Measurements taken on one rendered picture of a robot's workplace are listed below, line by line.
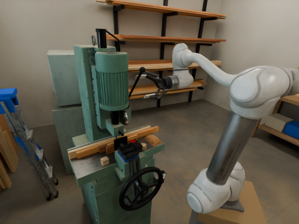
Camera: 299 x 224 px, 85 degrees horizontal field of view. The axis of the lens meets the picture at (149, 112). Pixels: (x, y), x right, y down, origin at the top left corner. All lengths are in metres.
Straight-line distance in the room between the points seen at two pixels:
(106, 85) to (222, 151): 0.65
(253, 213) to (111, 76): 1.12
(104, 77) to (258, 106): 0.70
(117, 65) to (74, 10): 2.41
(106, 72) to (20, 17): 2.44
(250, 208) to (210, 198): 0.40
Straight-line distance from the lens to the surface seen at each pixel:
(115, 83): 0.89
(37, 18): 3.20
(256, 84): 0.60
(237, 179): 1.08
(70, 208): 2.05
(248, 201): 1.33
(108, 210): 1.30
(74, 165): 1.08
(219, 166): 0.84
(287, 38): 3.84
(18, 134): 1.75
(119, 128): 1.05
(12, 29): 3.23
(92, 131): 1.27
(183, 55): 1.09
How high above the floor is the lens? 1.60
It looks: 25 degrees down
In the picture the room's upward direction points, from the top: 3 degrees clockwise
